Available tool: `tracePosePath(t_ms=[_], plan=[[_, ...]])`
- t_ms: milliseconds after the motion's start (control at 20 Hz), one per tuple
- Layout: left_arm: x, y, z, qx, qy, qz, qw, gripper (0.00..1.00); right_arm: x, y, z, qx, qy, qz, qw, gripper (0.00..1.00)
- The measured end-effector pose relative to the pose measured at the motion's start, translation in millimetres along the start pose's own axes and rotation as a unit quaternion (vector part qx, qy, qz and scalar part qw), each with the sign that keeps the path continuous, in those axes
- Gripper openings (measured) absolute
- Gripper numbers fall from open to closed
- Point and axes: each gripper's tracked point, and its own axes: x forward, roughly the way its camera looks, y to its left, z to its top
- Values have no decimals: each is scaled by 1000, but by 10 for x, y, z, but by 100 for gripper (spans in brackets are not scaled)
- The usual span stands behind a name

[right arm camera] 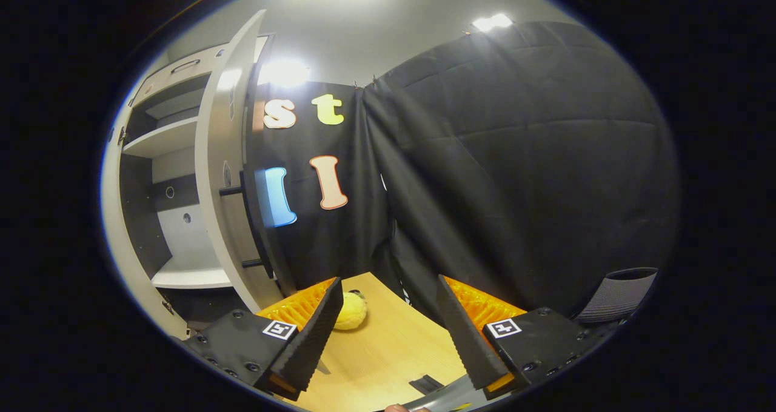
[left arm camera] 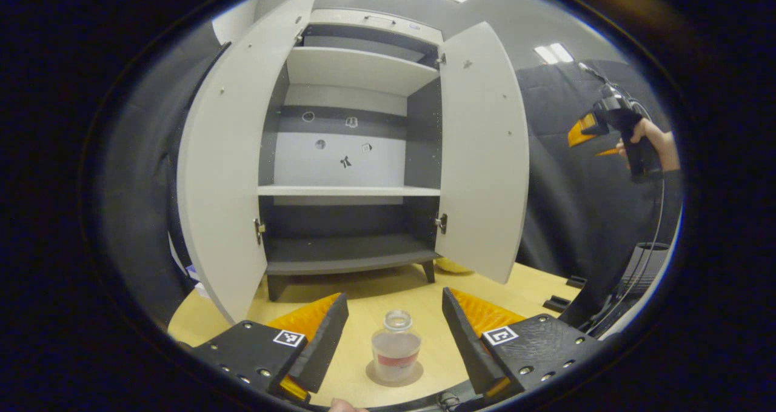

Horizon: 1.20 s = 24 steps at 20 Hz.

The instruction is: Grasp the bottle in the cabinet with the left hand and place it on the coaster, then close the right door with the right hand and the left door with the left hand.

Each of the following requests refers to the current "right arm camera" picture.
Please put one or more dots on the grey ribbed object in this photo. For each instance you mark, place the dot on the grey ribbed object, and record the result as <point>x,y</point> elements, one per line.
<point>618,294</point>

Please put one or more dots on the small dark flat object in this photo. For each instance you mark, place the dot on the small dark flat object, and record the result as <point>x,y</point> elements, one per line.
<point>425,383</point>

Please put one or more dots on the ceiling light panel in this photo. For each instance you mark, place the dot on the ceiling light panel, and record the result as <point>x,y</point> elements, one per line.
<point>284,73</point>
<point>492,21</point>

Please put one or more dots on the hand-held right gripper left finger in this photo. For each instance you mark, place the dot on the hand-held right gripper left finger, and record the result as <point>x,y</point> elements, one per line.
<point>312,333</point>

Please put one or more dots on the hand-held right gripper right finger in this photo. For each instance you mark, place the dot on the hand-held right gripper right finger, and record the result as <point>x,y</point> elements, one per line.
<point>464,339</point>

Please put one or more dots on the grey white cabinet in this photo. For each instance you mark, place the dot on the grey white cabinet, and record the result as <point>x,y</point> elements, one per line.
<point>163,139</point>

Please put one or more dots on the yellow plush toy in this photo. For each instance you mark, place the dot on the yellow plush toy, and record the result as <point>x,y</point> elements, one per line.
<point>353,312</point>

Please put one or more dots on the grey flat object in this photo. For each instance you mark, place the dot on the grey flat object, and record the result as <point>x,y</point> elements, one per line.
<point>451,395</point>

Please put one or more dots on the black backdrop cloth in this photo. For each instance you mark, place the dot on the black backdrop cloth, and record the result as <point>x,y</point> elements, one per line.
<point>515,157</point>

